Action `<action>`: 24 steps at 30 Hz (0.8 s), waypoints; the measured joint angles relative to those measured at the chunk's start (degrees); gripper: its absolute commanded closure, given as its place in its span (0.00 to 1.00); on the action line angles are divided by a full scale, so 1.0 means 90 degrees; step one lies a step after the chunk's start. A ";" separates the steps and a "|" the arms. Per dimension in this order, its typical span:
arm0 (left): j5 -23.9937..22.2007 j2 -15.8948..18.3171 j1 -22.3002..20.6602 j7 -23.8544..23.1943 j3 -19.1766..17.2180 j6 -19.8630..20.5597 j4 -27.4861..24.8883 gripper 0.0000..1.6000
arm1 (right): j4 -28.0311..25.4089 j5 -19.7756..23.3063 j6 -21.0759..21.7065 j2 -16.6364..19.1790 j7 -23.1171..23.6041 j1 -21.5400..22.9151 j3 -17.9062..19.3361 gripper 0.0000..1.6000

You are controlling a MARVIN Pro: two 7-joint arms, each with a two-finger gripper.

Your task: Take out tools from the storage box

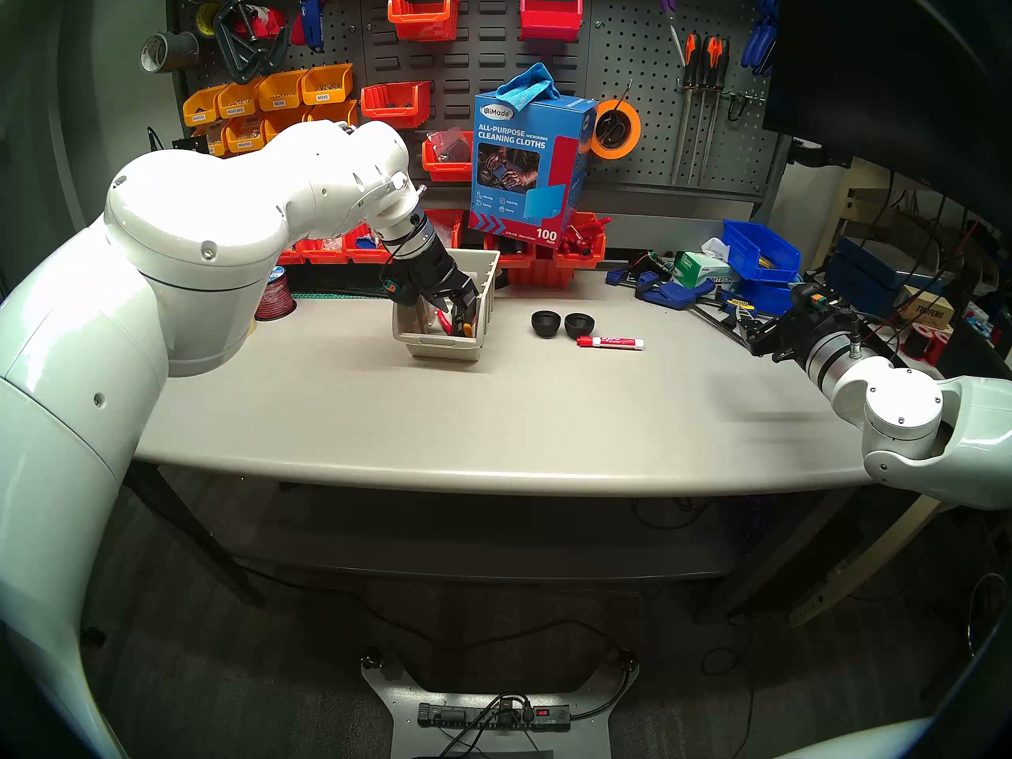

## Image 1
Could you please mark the green cutting mat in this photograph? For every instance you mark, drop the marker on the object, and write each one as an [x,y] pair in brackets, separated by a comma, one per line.
[340,296]

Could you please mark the dark blue case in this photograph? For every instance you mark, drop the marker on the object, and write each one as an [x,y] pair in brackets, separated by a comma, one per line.
[862,267]

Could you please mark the red tool with black knobs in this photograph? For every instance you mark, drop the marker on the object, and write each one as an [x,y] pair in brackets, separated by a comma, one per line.
[444,322]

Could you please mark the red shelf bin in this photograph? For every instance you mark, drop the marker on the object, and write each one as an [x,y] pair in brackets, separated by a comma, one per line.
[455,228]
[518,258]
[364,253]
[581,247]
[291,257]
[324,253]

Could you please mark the black monitor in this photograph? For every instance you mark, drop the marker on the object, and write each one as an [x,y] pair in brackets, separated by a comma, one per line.
[893,69]

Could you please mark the dark grey C-clamp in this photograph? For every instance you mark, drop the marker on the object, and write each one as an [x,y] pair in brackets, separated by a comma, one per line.
[229,54]
[273,54]

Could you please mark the black round rubber cup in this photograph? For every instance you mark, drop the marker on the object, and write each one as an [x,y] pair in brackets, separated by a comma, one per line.
[545,324]
[579,326]

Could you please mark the black table leg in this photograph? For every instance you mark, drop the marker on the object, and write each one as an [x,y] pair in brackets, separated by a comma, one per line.
[213,552]

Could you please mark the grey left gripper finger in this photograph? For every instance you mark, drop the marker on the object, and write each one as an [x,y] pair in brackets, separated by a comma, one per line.
[451,315]
[471,311]

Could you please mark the black tool with yellow end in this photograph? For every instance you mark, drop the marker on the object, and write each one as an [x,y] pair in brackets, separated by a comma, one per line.
[467,330]

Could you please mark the orange bin labelled M4-6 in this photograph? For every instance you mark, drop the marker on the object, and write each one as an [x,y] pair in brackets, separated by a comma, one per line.
[281,123]

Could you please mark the red Expo marker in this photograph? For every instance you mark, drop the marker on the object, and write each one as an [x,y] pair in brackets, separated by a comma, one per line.
[613,342]

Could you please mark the yellow tape roll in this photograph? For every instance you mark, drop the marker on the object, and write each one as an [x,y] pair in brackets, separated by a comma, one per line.
[201,20]

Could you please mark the orange bin labelled M3X8 BAD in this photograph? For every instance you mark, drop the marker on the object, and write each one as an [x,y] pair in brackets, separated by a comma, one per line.
[237,103]

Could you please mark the black monitor mount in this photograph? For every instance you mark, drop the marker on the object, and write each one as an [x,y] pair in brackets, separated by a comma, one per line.
[818,152]

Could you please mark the orange bin labelled M3-4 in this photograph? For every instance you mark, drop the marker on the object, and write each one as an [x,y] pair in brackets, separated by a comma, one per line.
[336,113]

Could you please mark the black power strip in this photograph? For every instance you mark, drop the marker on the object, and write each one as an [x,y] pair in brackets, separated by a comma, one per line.
[494,716]

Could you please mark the orange parts bin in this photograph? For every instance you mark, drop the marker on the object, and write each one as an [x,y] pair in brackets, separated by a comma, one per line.
[220,141]

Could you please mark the orange bin labelled M3X5X4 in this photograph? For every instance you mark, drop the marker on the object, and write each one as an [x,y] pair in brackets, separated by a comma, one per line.
[202,111]

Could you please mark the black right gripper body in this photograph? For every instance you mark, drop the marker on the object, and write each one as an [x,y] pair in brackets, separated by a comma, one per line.
[818,322]

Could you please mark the orange black screwdriver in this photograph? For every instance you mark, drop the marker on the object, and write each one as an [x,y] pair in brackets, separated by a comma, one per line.
[692,54]
[712,58]
[724,60]

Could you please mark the orange bin labelled M3X6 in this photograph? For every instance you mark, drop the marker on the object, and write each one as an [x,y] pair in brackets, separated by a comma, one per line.
[326,89]

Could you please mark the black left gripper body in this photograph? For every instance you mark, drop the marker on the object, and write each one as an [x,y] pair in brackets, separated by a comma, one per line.
[431,275]

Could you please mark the orange tape roll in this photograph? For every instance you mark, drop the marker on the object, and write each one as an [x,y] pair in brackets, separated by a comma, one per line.
[635,137]

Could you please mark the orange bin labelled M4X4X6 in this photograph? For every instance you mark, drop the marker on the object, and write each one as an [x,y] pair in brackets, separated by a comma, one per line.
[243,137]

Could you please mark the blue cleaning cloths box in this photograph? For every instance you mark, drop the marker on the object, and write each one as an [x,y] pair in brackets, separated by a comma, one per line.
[514,172]

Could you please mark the orange-red wall bin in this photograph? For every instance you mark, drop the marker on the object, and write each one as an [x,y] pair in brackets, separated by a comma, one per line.
[423,18]
[447,171]
[395,107]

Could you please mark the black press stand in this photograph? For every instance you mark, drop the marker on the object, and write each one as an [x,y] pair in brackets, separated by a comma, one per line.
[190,144]

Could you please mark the blue plastic bin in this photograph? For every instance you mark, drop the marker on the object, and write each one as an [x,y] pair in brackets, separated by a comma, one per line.
[779,299]
[760,251]

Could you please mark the beige plastic storage bin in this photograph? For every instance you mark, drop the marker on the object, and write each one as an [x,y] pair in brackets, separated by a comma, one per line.
[443,350]

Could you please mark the clear bag of parts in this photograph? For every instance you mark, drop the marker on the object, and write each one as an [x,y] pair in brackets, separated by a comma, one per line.
[449,143]

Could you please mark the stack of red bins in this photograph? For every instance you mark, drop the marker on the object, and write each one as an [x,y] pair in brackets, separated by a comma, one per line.
[541,275]

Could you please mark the black soldering pen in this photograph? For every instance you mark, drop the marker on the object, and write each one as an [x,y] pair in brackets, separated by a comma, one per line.
[155,139]

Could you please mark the dark grey pegboard panel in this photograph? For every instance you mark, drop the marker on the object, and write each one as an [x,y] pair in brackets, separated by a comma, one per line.
[490,62]

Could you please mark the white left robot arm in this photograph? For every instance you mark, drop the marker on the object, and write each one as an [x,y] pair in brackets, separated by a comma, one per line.
[158,291]

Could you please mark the green white Kimtech wipes box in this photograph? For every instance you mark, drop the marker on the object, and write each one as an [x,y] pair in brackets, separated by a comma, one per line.
[708,271]

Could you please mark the blue microfibre cloth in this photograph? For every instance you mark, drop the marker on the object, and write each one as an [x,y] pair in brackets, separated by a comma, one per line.
[530,84]

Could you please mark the red tape roll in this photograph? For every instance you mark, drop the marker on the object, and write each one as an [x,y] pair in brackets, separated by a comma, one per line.
[265,22]

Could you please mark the brown cardboard box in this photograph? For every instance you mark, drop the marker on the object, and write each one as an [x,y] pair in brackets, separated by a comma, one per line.
[929,311]

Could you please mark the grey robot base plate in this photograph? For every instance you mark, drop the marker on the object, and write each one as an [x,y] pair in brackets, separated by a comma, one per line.
[399,730]

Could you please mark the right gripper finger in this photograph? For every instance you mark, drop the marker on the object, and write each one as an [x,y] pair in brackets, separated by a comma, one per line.
[768,328]
[768,350]

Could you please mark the light wood side table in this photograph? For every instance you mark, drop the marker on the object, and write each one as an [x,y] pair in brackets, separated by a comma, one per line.
[862,564]

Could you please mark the grey duct tape roll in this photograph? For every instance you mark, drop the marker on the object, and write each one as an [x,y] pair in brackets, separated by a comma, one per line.
[170,51]

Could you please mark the black carabiner clip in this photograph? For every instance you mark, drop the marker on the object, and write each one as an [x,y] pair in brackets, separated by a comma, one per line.
[730,107]

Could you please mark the blue bar clamp yellow label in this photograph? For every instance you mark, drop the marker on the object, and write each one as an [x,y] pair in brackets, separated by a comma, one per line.
[739,307]

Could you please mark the crimson wall bin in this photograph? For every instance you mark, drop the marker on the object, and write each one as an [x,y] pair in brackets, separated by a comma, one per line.
[551,18]

